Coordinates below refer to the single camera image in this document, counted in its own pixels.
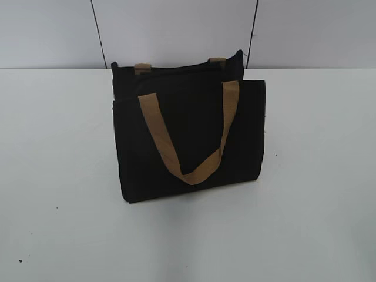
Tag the black tote bag tan handles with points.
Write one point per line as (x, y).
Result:
(185, 129)

